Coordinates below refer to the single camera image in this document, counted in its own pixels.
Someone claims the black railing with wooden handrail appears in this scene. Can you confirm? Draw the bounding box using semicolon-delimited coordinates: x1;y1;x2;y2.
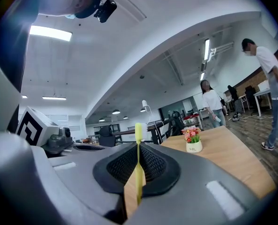
110;117;184;145

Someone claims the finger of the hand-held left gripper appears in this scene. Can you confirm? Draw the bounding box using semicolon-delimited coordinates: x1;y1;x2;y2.
68;143;111;152

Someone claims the wooden table with white legs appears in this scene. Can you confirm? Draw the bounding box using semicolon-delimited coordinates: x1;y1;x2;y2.
124;125;277;220

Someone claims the black office chair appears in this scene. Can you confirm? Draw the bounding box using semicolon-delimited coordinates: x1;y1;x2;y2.
244;85;263;110
98;125;117;148

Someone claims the white pot with pink flowers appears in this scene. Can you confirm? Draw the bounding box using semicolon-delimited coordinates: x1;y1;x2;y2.
181;126;203;153

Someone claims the white desk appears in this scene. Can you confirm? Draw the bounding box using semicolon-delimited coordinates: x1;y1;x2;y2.
253;80;273;117

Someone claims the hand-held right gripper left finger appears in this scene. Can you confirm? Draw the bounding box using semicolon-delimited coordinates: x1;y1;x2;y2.
0;132;140;225

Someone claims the black head-worn camera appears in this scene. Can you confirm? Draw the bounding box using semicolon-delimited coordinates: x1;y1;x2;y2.
93;0;118;24

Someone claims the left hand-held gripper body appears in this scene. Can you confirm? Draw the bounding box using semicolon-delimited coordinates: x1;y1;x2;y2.
15;105;74;155

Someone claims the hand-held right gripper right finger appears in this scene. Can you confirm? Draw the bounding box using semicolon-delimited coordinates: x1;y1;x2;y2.
129;142;277;225

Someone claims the yellow toothbrush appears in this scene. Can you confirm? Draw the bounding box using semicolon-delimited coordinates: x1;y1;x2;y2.
134;122;147;206

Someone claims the person's dark clothed body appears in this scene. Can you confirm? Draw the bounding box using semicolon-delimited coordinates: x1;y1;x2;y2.
0;0;40;93

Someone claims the white desk lamp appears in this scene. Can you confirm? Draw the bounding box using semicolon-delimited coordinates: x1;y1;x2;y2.
141;99;154;126

